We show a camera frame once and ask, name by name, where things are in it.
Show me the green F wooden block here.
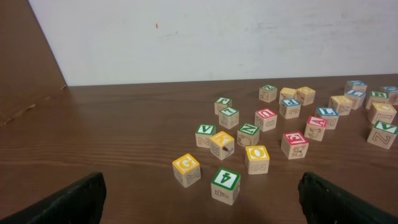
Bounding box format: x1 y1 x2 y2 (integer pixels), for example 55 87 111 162
215 97 232 115

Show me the yellow G wooden block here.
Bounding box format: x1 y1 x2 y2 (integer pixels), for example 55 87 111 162
172 154 201 188

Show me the red E wooden block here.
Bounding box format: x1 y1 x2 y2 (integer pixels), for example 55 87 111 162
281 131 309 160

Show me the green V block left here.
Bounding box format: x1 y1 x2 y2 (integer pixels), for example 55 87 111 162
195 124 216 148

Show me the blue L block centre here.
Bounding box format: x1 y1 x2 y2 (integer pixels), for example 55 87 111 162
315 107 339 129

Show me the yellow C wooden block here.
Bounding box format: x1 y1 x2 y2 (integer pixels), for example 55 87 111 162
368 102 397 124

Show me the green N wooden block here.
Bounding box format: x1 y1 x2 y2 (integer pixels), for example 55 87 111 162
237 123 259 147

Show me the red U block left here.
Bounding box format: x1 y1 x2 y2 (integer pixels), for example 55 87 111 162
254 108 277 132

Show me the blue P wooden block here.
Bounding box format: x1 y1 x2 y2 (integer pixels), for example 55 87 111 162
279 98 301 119

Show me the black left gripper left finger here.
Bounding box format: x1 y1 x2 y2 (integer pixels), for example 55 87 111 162
1 172 106 224

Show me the blue L block upper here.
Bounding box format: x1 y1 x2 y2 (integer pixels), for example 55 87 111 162
344 89 366 110

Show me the green v block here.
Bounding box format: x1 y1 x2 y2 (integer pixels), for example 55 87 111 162
195 124 216 148
367 121 397 149

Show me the blue d block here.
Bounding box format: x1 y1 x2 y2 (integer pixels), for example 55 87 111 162
381 86 398 105
345 80 368 93

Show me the blue l block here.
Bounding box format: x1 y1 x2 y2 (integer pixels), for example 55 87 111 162
344 89 366 110
315 107 339 129

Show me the yellow Q wooden block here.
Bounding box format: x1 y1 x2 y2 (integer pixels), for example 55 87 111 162
295 86 316 106

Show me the blue D block right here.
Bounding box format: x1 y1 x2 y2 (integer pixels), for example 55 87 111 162
381 86 398 105

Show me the yellow O wooden block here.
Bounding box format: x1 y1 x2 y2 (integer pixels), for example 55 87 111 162
245 146 270 175

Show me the green 4 wooden block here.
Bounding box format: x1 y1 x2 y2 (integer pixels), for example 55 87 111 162
211 167 241 205

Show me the yellow S wooden block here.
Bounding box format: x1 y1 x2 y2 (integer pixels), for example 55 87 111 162
328 95 353 116

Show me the green 7 wooden block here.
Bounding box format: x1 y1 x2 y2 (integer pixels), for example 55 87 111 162
219 107 239 129

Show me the green Z wooden block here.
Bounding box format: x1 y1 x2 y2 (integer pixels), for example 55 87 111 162
259 85 277 103

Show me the blue D block top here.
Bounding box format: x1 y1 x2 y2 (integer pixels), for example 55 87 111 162
345 80 368 93

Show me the green V block centre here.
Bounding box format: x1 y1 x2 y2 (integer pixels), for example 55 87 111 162
367 121 397 149

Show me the yellow block beside Z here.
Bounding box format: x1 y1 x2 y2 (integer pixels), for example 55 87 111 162
279 87 297 103

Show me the red A wooden block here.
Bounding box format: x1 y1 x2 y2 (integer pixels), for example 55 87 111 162
304 116 327 141

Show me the green B wooden block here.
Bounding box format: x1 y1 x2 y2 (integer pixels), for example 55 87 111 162
365 91 389 110

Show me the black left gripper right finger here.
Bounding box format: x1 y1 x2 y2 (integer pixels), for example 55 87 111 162
298 172 397 224

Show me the yellow K wooden block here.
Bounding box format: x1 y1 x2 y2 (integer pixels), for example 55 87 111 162
210 131 235 160

